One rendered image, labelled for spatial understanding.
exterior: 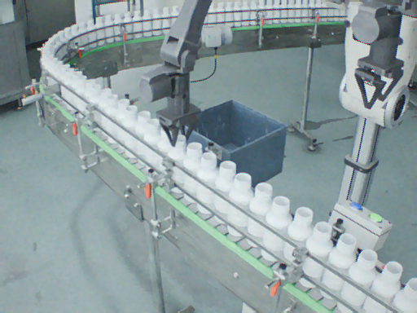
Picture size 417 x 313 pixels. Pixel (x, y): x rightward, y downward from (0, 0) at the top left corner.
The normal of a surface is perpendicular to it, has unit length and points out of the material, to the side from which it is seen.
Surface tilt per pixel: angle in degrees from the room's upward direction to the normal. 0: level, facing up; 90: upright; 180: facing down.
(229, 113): 90
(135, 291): 0
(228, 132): 90
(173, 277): 0
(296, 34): 90
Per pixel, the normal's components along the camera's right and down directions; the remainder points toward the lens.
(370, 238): -0.70, 0.04
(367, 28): -0.74, 0.36
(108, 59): 0.64, 0.42
